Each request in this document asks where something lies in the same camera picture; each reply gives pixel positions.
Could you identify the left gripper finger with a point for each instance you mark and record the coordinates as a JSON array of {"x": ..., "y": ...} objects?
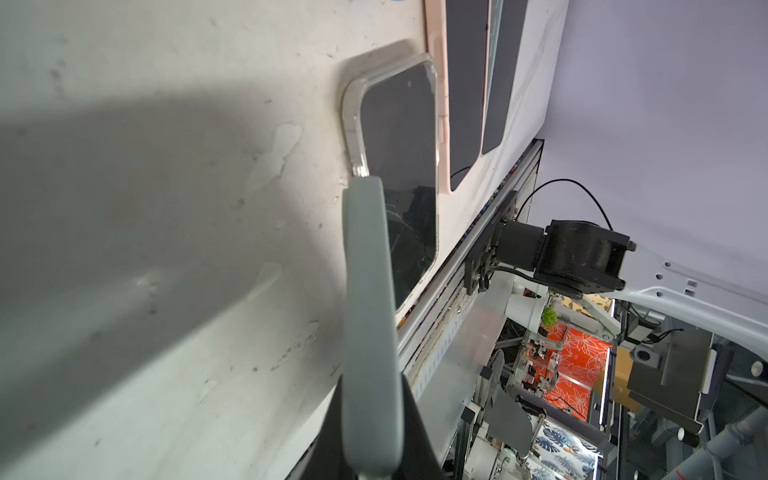
[{"x": 372, "y": 428}]

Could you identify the clear case phone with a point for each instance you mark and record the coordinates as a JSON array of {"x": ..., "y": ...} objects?
[{"x": 389, "y": 116}]

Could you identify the pink case phone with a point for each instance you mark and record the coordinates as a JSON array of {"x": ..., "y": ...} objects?
[{"x": 457, "y": 39}]

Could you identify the light blue case phone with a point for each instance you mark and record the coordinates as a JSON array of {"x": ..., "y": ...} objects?
[{"x": 506, "y": 29}]

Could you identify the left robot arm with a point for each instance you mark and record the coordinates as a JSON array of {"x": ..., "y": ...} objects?
[{"x": 711, "y": 304}]

